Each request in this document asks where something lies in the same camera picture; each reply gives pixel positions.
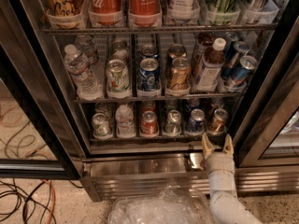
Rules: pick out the white green can bottom shelf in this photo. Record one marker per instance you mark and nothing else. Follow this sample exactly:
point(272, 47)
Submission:
point(100, 125)

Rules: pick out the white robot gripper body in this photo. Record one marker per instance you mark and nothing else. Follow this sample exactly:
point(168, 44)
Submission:
point(219, 161)

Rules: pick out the orange soda can rear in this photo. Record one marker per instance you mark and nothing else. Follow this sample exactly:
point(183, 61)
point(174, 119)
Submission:
point(214, 103)

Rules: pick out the tea bottle white cap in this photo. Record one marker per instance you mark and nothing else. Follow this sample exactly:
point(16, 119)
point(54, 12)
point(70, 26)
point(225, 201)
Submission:
point(210, 64)

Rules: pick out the stainless fridge base grille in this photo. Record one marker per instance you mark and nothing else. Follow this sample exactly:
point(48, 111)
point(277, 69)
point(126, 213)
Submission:
point(112, 178)

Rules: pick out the water bottle bottom shelf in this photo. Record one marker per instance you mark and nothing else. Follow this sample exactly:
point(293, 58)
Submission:
point(125, 121)

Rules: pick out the blue can middle shelf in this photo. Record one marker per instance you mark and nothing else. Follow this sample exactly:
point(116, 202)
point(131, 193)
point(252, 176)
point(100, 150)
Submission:
point(148, 74)

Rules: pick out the white green can shelf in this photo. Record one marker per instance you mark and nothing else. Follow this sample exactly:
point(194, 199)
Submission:
point(117, 75)
point(100, 125)

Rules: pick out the fridge glass door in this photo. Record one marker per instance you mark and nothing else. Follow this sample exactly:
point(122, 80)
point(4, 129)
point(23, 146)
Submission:
point(260, 139)
point(33, 71)

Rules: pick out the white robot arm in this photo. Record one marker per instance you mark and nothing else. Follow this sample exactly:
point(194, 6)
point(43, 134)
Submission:
point(224, 204)

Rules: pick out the red can bottom shelf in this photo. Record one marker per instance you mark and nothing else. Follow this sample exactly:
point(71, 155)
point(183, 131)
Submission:
point(149, 123)

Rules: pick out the fridge left glass door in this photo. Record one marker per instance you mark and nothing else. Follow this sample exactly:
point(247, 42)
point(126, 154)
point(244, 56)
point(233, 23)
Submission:
point(33, 71)

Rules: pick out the orange soda can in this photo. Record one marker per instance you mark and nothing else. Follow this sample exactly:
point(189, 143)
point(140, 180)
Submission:
point(218, 120)
point(214, 103)

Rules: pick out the gold lacroix can top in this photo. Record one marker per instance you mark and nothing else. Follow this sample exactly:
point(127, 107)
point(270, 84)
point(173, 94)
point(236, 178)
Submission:
point(65, 10)

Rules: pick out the blue tall can rear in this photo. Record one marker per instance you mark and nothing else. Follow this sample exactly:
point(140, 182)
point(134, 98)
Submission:
point(235, 52)

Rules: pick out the red coca cola can left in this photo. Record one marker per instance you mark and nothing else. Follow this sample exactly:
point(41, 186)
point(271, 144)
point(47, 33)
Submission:
point(106, 12)

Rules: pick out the red coca cola can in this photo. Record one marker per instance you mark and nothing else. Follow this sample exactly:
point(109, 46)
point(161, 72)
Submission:
point(106, 12)
point(144, 11)

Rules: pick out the water bottle middle shelf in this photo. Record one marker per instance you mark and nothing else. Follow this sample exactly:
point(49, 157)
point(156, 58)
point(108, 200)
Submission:
point(78, 66)

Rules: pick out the green striped can top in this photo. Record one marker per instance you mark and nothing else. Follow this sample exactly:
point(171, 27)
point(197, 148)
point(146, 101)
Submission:
point(221, 12)

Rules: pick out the blue tall can front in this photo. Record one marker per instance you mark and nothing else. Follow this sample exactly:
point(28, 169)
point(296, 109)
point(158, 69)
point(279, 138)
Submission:
point(246, 65)

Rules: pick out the gold can middle shelf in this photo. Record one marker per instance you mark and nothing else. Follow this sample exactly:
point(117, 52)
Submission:
point(179, 73)

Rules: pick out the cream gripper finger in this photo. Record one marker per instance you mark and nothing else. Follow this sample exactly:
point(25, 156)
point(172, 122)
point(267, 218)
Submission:
point(228, 145)
point(208, 148)

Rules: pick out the red coca cola can right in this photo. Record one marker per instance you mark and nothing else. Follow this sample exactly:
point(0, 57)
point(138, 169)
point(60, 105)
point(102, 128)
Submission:
point(144, 11)

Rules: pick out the clear plastic bag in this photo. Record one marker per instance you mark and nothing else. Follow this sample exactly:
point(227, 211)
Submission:
point(172, 205)

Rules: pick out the blue can shelf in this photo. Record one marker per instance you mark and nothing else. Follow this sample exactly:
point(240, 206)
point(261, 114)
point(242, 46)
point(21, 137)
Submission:
point(196, 121)
point(148, 74)

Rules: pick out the blue tall can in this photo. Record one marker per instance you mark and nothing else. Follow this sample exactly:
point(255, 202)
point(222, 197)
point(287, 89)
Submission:
point(235, 52)
point(246, 65)

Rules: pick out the fridge right glass door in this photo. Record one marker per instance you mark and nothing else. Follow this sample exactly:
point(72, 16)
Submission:
point(260, 139)

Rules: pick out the blue can bottom shelf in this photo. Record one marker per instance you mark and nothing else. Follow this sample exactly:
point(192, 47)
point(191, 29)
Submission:
point(196, 121)

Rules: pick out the white labelled bottle top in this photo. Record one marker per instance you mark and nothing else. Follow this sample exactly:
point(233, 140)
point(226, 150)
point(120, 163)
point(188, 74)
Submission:
point(181, 9)

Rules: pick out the green silver can bottom shelf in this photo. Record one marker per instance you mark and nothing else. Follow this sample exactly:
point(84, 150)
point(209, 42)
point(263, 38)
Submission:
point(173, 122)

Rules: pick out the orange soda can front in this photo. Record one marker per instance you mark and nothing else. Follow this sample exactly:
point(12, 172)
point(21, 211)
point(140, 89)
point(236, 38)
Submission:
point(218, 120)

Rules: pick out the white green can middle shelf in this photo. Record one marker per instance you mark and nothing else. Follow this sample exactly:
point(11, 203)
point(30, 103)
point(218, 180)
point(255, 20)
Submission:
point(117, 75)

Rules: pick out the water bottle shelf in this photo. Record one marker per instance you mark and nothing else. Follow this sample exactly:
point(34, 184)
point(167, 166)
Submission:
point(78, 66)
point(125, 121)

